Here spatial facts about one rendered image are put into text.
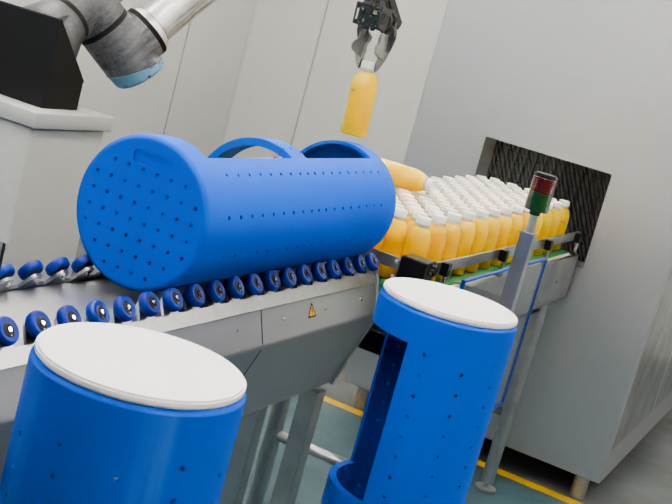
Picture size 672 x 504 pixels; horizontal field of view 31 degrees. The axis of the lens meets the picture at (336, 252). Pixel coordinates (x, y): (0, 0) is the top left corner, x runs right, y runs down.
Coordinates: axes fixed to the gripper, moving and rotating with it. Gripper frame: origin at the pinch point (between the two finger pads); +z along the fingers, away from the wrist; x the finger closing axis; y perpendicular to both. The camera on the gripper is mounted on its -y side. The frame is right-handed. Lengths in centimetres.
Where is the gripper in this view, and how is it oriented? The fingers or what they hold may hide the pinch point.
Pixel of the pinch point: (369, 64)
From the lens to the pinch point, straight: 298.8
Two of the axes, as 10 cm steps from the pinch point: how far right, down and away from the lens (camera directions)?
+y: -4.5, 0.4, -8.9
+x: 8.6, 2.8, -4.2
